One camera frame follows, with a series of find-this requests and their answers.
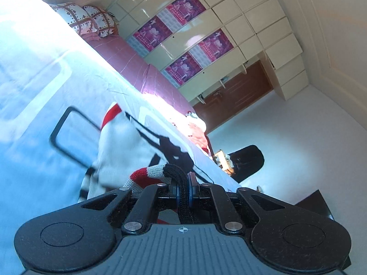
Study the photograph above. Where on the patterned pillow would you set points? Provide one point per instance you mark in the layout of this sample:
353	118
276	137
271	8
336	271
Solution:
86	18

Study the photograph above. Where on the cream wardrobe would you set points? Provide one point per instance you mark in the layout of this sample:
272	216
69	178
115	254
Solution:
252	20

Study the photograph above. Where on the red and white clothes pile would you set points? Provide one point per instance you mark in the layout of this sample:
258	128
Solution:
197	133

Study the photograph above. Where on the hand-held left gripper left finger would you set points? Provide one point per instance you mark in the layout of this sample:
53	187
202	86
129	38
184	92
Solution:
173	192

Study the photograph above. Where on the cream corner shelf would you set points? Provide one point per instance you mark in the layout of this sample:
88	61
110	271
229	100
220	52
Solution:
222	83

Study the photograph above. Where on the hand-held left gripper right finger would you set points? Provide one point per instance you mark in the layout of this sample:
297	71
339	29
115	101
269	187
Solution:
191	190

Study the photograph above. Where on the purple wall poster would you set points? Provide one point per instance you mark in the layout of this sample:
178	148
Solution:
183	68
186	5
152	33
216	45

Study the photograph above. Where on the blue printed blanket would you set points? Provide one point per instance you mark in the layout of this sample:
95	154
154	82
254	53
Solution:
43	106

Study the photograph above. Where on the yellow wooden object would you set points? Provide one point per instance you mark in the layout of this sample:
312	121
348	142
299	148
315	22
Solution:
223	160

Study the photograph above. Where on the black chair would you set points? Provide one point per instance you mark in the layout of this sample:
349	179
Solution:
248	160

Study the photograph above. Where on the pink bed sheet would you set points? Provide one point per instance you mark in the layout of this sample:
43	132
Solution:
134	63

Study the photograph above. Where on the striped knit sweater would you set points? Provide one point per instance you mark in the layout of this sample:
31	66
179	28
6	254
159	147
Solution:
120	143

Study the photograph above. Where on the brown wooden door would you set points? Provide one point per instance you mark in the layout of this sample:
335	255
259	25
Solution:
238	91

